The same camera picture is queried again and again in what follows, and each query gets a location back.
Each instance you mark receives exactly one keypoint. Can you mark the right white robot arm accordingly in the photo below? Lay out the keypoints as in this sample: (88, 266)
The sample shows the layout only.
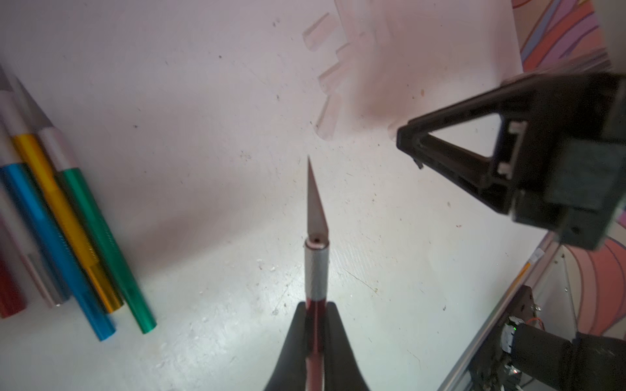
(584, 363)

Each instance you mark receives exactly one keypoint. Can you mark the clear protective cap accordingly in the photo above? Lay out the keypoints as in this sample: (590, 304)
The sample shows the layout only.
(332, 78)
(327, 121)
(320, 31)
(352, 50)

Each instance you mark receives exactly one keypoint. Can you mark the dark red carving knife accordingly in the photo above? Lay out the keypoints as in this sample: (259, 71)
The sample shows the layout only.
(316, 280)

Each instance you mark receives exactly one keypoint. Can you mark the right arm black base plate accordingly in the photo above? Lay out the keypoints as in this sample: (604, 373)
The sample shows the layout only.
(492, 368)

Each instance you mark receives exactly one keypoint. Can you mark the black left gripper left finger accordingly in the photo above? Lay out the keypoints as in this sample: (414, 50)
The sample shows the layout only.
(290, 371)

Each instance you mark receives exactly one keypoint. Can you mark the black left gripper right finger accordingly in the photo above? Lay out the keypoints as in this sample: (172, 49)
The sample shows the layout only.
(341, 370)

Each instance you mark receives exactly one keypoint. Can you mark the green carving knife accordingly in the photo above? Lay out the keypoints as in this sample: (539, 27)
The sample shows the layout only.
(73, 182)

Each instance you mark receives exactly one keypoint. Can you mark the silver carving knife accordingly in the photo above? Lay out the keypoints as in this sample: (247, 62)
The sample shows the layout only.
(30, 254)

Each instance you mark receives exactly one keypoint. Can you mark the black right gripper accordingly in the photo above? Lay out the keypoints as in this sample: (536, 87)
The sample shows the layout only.
(568, 171)

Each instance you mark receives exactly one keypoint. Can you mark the blue carving knife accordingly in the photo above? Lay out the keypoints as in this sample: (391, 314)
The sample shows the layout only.
(20, 185)

